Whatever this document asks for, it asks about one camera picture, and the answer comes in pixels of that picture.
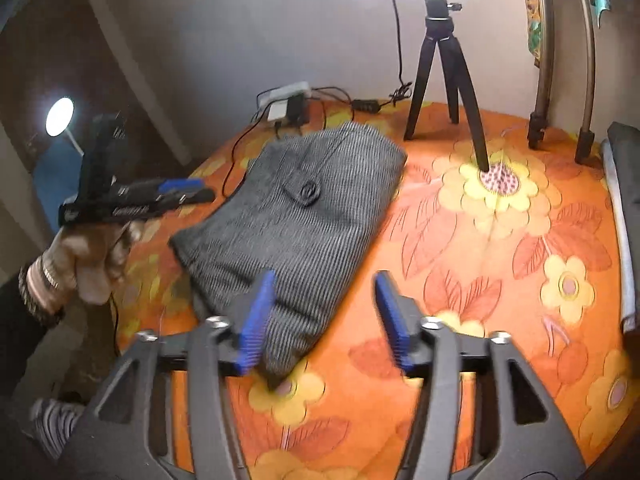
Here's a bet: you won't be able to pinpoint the small black tripod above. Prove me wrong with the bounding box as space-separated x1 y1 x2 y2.
403 0 491 171

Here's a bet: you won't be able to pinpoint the person's left hand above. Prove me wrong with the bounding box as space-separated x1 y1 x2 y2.
50 220 147 306

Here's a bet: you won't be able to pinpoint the black charger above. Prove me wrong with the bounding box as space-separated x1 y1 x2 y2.
286 94 311 126

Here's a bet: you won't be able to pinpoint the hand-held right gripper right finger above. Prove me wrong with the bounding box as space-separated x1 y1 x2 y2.
375 270 588 480

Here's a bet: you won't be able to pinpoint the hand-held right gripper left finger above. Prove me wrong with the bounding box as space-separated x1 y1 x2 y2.
60 270 278 480

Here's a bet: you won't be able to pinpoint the black ring light cable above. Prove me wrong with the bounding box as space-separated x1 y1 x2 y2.
380 0 417 107

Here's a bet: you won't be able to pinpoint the person's left forearm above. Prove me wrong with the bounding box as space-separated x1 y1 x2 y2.
0 255 76 397

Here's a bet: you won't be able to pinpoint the orange floral bedsheet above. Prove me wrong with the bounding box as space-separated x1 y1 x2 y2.
112 100 640 480

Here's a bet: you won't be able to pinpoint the striped clothing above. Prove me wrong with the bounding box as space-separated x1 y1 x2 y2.
29 397 87 462

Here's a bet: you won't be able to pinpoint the black charger cable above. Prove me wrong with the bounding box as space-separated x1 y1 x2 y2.
220 85 357 202

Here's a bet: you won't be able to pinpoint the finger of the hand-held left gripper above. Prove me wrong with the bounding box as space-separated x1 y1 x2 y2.
149 188 216 209
152 178 205 195

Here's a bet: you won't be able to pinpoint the grey houndstooth pants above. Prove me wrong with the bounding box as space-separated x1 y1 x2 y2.
169 121 408 378

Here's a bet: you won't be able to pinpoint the stack of bangles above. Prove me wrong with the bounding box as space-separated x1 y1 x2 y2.
18 254 67 327

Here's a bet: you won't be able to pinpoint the white power strip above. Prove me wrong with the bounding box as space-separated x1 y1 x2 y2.
257 81 312 111

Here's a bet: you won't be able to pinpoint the tall folded tripod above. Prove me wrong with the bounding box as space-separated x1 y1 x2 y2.
527 0 598 165

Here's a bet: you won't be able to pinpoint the round white lamp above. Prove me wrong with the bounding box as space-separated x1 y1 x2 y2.
45 97 85 157

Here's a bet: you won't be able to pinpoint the dark folded pants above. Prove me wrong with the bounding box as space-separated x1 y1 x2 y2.
607 122 640 333

